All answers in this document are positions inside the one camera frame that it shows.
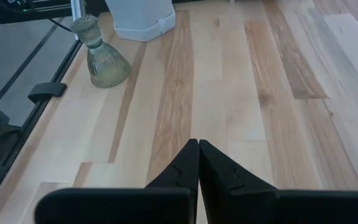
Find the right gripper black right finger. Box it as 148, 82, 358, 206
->
199, 139, 358, 224

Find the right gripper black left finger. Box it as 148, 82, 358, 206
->
34, 139, 200, 224

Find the green ribbed glass candle holder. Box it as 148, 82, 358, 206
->
70, 14, 132, 89

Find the black table edge clamp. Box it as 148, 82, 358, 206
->
27, 82, 68, 105

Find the white plastic base block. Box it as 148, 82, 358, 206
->
104, 0, 177, 43

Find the silver aluminium post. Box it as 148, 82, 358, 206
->
70, 0, 86, 19

